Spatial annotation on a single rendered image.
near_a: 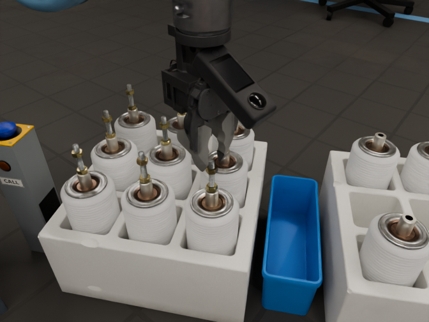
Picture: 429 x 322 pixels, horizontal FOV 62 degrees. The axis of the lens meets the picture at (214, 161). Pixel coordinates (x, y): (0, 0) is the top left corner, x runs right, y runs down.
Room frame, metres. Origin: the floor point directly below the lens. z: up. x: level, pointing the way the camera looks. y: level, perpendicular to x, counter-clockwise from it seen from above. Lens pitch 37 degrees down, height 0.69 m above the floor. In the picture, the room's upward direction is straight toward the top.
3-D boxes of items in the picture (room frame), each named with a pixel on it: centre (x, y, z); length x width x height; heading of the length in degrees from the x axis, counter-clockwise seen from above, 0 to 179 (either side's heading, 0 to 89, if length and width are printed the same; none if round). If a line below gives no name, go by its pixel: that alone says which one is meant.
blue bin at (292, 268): (0.53, -0.17, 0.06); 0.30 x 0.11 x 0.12; 169
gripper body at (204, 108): (0.47, 0.02, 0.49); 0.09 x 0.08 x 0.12; 43
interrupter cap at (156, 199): (0.47, 0.12, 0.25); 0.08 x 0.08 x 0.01
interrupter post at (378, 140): (0.62, -0.34, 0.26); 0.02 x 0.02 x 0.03
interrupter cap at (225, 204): (0.45, 0.00, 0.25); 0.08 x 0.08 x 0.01
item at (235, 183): (0.57, -0.02, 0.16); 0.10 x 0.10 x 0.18
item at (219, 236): (0.45, 0.00, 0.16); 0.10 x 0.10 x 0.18
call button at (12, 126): (0.57, 0.40, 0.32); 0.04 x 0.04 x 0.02
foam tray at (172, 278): (0.59, 0.10, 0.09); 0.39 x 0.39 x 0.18; 79
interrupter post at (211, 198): (0.45, 0.00, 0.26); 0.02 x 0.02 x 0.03
